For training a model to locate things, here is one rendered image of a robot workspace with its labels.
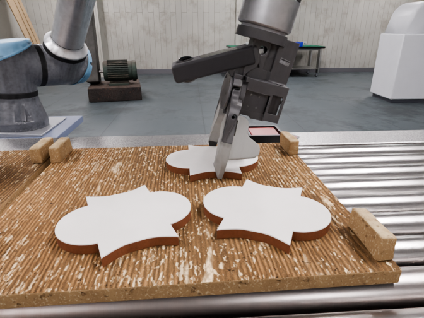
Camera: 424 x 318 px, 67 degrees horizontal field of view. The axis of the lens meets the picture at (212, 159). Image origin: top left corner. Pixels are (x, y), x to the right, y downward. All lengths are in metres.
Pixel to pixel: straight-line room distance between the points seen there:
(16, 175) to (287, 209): 0.39
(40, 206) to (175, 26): 8.63
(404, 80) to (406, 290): 5.75
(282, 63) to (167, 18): 8.56
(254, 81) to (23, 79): 0.70
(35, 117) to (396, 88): 5.56
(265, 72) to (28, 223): 0.35
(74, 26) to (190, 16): 8.08
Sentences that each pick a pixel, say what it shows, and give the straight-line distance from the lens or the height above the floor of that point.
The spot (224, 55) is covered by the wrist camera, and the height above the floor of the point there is 1.10.
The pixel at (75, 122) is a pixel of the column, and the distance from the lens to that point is 1.08.
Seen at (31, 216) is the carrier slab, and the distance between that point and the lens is 0.43.
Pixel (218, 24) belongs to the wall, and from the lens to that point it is 9.01.
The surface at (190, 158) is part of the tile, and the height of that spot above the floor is 0.95.
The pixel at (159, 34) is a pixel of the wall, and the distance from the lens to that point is 9.01.
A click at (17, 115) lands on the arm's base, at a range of 1.00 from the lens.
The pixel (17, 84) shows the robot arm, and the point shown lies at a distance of 1.00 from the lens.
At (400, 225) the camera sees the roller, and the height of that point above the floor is 0.91.
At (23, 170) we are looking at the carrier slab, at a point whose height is 0.94.
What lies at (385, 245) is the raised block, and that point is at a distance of 0.34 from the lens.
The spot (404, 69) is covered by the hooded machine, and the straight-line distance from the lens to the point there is 6.02.
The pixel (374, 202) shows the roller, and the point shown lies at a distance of 0.50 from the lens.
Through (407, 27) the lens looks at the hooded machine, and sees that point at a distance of 6.00.
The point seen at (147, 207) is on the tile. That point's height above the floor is 0.95.
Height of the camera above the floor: 1.14
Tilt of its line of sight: 22 degrees down
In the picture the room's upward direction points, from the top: straight up
